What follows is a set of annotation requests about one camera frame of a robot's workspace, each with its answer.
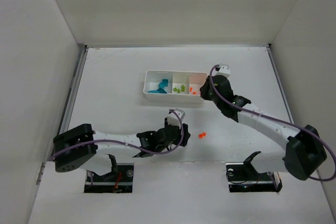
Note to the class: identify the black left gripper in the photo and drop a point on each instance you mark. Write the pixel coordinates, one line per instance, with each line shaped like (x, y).
(184, 135)

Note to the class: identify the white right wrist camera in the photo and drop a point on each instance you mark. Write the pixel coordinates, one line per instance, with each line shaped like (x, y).
(222, 70)

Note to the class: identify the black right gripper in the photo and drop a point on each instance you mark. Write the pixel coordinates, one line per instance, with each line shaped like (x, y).
(206, 91)

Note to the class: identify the white divided container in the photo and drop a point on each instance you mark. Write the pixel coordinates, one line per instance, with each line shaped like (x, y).
(176, 79)

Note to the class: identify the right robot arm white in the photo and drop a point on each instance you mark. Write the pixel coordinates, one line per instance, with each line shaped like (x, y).
(302, 151)

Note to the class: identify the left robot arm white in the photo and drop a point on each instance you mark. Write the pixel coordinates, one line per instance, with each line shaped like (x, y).
(82, 147)

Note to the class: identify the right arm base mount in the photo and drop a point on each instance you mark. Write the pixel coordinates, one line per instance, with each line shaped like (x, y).
(243, 178)

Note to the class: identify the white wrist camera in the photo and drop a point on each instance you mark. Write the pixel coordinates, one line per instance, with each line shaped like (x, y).
(175, 117)
(222, 70)

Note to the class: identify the teal small lego brick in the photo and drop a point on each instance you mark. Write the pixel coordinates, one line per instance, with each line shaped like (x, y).
(161, 91)

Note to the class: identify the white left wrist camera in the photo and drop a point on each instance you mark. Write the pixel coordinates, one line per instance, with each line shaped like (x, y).
(175, 117)

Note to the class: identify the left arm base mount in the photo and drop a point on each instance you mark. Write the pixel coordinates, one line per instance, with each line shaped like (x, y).
(119, 179)

